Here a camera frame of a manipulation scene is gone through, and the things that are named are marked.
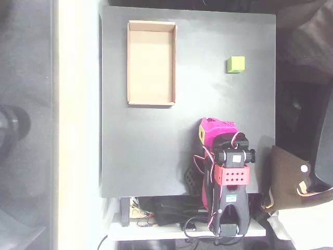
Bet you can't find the brown felt bag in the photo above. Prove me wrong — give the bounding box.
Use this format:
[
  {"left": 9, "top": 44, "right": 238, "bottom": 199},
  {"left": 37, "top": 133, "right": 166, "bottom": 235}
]
[{"left": 260, "top": 145, "right": 333, "bottom": 216}]

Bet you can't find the black cable bundle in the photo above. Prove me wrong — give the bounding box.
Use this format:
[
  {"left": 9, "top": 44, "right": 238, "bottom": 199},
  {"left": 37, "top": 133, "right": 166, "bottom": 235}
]
[{"left": 152, "top": 195, "right": 210, "bottom": 227}]

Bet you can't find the green cube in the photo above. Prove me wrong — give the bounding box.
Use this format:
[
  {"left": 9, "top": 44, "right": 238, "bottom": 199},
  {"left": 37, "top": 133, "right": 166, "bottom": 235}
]
[{"left": 225, "top": 56, "right": 246, "bottom": 74}]

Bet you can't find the white shelf board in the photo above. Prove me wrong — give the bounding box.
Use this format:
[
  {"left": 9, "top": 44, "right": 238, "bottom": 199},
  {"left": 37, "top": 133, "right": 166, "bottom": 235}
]
[{"left": 108, "top": 212, "right": 266, "bottom": 242}]

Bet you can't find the black table clamp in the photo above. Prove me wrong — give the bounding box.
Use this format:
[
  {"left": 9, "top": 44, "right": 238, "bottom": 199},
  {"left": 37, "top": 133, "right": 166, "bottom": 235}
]
[{"left": 120, "top": 197, "right": 131, "bottom": 227}]

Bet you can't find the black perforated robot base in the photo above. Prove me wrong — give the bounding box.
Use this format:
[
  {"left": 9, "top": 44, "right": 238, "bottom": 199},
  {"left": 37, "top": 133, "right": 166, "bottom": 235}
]
[{"left": 183, "top": 164, "right": 206, "bottom": 196}]

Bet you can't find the black usb cable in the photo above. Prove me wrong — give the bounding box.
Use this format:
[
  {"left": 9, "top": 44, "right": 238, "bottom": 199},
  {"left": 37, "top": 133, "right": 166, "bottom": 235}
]
[{"left": 182, "top": 217, "right": 252, "bottom": 246}]

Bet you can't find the black board mat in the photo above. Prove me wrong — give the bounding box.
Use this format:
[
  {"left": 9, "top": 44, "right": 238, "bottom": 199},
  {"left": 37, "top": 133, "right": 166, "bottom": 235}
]
[{"left": 98, "top": 5, "right": 276, "bottom": 198}]

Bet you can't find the white fabric sheet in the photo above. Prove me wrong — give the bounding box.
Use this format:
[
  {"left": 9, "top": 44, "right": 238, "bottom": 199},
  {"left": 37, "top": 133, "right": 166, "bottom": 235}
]
[{"left": 267, "top": 199, "right": 333, "bottom": 249}]

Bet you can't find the black power cable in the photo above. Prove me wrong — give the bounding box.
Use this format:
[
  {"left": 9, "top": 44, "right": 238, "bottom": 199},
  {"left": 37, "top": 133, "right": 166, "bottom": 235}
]
[{"left": 97, "top": 234, "right": 109, "bottom": 250}]

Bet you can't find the beige controller board with wires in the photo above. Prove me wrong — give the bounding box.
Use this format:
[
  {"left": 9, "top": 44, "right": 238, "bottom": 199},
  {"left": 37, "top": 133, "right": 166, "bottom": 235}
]
[{"left": 129, "top": 197, "right": 155, "bottom": 220}]

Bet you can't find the cardboard box tray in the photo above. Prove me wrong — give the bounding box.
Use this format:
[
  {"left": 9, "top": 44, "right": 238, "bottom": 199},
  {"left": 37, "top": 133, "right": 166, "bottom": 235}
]
[{"left": 126, "top": 20, "right": 177, "bottom": 107}]

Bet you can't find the brown cloth garment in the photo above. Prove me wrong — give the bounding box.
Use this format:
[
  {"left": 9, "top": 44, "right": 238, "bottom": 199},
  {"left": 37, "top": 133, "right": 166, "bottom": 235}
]
[{"left": 277, "top": 0, "right": 333, "bottom": 84}]

